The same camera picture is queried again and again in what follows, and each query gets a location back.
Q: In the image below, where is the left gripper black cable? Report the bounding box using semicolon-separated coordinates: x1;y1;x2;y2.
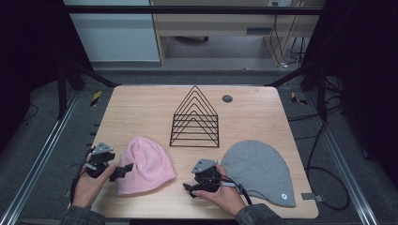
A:
69;145;96;204

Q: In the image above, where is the black wire triangular rack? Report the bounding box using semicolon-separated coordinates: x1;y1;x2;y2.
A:
169;84;221;149

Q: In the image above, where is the black floor cable loop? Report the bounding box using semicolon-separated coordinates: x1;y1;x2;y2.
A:
304;117;352;212

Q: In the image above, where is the thin black floor cable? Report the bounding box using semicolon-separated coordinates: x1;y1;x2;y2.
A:
21;102;40;124

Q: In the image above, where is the white cabinet panel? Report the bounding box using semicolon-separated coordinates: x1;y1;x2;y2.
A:
62;0;161;64

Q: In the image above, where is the grey beanie hat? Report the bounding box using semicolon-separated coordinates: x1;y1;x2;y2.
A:
220;139;298;209

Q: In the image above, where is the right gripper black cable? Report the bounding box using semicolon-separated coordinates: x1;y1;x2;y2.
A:
219;175;253;206

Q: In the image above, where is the black curtain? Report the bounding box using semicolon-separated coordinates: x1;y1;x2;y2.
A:
301;0;398;188
0;0;94;154

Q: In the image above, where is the black hanging cable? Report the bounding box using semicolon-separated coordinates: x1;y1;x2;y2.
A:
270;1;286;65

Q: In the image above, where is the pink knitted beanie hat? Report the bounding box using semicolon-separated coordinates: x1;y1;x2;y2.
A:
115;135;177;197

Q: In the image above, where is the yellow black striped tape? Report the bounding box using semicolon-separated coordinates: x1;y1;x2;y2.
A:
290;91;309;107
89;90;103;108

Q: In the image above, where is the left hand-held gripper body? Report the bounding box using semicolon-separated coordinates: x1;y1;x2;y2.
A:
84;142;117;180

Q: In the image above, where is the person's right hand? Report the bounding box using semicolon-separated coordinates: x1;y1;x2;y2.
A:
191;163;249;218

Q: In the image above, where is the light wooden desk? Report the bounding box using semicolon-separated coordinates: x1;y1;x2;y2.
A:
148;0;327;68

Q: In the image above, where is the black horizontal frame bar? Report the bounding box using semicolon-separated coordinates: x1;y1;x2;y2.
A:
62;5;327;16

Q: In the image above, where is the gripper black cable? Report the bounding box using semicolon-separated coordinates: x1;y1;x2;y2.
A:
219;175;253;206
69;145;96;204

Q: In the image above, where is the person's left hand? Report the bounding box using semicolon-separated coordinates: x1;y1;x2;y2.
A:
70;160;117;210

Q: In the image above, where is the grey tape strip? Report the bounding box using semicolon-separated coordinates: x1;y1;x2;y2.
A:
300;191;325;203

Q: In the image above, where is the aluminium frame rail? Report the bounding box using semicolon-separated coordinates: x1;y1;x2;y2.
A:
303;89;380;225
0;89;82;225

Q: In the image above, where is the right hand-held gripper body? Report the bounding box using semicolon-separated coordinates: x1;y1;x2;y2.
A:
191;157;224;193

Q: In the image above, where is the yellow cable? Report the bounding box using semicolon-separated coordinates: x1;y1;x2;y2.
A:
269;0;302;68

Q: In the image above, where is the black metal stand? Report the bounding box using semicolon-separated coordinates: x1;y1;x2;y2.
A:
56;58;119;122
265;58;330;122

